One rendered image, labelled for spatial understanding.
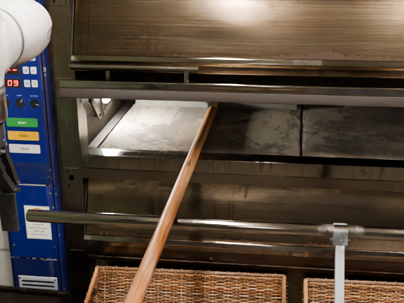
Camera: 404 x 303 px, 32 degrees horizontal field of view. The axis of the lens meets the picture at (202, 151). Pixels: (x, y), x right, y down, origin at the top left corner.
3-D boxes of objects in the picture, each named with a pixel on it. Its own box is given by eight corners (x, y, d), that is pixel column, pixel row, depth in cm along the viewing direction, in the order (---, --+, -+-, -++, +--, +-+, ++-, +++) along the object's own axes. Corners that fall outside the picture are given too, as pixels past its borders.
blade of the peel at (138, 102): (297, 110, 238) (297, 101, 237) (135, 105, 245) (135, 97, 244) (297, 82, 272) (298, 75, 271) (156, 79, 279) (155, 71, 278)
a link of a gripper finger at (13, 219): (-3, 193, 122) (-1, 192, 123) (2, 231, 124) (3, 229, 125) (14, 194, 122) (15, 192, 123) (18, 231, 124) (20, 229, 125)
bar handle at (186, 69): (69, 86, 182) (71, 85, 183) (198, 89, 177) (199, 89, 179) (68, 63, 180) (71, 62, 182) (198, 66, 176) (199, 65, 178)
